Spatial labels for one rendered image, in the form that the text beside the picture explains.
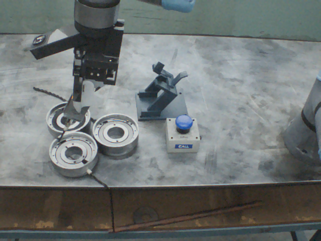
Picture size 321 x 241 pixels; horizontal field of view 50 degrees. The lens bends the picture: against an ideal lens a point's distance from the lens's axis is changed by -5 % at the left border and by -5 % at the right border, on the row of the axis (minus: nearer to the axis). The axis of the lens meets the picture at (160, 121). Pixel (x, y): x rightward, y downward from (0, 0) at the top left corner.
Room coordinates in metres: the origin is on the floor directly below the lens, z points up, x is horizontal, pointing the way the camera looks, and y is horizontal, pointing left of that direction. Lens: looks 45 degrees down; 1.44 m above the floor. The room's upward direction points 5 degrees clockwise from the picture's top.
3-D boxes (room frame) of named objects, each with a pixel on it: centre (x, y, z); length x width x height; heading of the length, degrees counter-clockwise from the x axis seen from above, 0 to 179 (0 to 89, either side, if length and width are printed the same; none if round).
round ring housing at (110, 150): (0.56, 0.10, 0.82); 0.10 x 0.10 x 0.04
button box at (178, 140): (0.58, -0.06, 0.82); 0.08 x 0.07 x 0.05; 97
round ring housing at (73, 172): (0.49, 0.18, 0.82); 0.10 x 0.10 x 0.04
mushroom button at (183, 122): (0.58, -0.05, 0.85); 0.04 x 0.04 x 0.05
